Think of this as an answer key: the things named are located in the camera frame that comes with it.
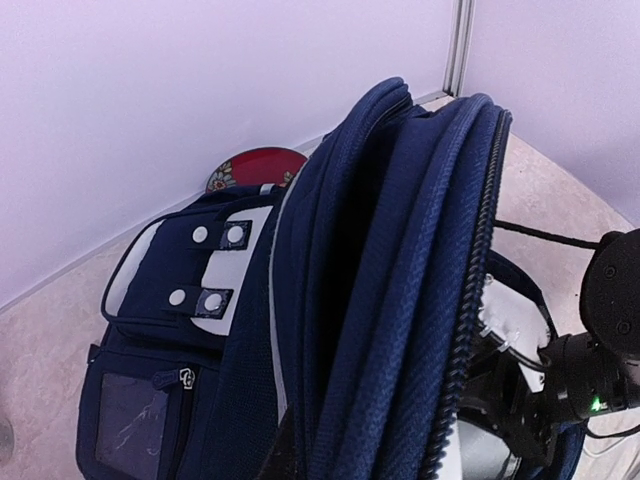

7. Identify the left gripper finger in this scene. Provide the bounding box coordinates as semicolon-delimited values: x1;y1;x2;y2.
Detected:
257;406;295;480

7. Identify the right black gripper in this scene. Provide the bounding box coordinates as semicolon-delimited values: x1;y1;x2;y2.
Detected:
459;344;558;460

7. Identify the navy blue backpack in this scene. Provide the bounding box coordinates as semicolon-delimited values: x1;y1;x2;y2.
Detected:
76;78;585;479

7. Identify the coffee cover white book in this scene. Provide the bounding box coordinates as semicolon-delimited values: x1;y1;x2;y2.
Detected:
439;420;520;480

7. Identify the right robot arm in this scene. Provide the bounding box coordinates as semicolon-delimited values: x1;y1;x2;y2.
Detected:
458;230;639;466

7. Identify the red floral plate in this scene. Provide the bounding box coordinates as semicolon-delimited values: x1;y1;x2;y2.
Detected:
205;147;308;194

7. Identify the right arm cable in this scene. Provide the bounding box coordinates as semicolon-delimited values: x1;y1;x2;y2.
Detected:
494;222;601;249

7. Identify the right corner aluminium post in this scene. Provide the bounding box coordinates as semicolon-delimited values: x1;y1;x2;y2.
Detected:
442;0;475;97

